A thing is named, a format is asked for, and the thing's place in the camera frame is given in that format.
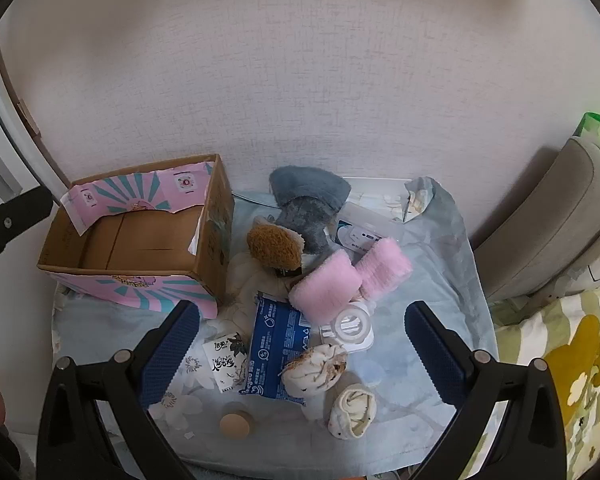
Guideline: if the grey fluffy cloth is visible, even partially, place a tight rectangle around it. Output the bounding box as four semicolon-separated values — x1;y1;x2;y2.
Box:
269;166;352;256

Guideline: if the white sock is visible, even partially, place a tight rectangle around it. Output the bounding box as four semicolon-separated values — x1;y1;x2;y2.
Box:
328;383;377;441

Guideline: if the brown spotted sock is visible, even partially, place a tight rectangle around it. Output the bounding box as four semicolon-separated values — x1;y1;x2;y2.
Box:
280;344;348;399

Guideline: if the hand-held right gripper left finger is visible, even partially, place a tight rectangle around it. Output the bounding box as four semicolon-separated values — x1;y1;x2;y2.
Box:
35;300;201;480

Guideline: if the brown fuzzy pouch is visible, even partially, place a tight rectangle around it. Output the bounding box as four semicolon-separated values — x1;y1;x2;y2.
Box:
246;224;306;273

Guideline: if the light blue floral blanket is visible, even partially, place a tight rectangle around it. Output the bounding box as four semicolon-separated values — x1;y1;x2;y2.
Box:
50;176;498;466

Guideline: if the grey pillow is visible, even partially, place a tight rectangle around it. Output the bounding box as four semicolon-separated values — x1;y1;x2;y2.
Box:
485;227;600;303

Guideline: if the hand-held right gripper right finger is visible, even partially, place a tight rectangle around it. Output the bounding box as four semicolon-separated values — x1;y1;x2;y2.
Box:
404;301;566;480

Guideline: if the small white patterned box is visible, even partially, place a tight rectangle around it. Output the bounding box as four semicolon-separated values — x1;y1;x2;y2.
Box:
201;332;251;393

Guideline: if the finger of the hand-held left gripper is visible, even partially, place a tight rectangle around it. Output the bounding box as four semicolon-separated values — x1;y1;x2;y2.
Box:
0;187;54;277

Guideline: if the pink fluffy cuff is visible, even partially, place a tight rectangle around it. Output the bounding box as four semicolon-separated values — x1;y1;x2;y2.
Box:
354;237;413;301
287;251;362;325

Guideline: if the white earphone case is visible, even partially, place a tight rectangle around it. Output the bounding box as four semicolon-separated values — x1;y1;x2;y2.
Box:
319;301;377;353

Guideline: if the yellow green floral bedding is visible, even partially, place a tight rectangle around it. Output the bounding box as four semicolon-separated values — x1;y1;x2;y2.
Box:
492;282;600;480

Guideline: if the round wooden cap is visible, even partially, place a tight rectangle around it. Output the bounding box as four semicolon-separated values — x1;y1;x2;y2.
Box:
219;410;255;440

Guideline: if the clear lidded white box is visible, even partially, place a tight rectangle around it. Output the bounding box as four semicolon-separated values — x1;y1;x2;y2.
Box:
336;201;406;253

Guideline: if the blue wet wipes packet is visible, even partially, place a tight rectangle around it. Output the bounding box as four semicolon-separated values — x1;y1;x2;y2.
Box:
242;292;312;406

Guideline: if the beige cushion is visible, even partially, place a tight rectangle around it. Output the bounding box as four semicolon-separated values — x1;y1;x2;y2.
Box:
472;137;600;281

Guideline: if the pink printed cardboard box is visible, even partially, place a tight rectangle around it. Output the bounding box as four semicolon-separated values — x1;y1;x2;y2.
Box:
36;154;236;320

